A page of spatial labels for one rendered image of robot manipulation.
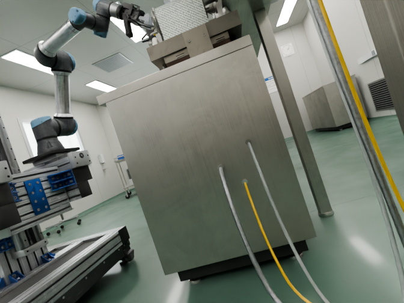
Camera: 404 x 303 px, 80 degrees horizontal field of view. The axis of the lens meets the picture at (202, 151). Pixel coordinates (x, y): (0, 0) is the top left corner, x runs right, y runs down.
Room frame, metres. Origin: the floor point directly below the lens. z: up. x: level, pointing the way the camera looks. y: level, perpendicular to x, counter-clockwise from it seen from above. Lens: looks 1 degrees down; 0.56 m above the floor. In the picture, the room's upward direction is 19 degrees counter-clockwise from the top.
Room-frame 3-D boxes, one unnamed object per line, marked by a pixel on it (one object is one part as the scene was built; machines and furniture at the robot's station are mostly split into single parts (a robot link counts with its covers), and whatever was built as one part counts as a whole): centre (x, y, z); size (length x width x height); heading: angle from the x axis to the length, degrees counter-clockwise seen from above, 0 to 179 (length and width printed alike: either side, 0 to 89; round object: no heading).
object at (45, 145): (1.48, 0.88, 0.87); 0.15 x 0.15 x 0.10
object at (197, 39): (0.97, -0.13, 0.96); 0.10 x 0.03 x 0.11; 81
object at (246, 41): (2.19, -0.19, 0.88); 2.52 x 0.66 x 0.04; 171
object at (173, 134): (2.19, -0.20, 0.43); 2.52 x 0.64 x 0.86; 171
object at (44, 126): (1.49, 0.87, 0.98); 0.13 x 0.12 x 0.14; 155
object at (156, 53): (1.07, -0.13, 1.00); 0.40 x 0.16 x 0.06; 81
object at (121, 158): (5.80, 1.76, 0.51); 0.91 x 0.58 x 1.02; 15
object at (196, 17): (1.19, -0.12, 1.12); 0.23 x 0.01 x 0.18; 81
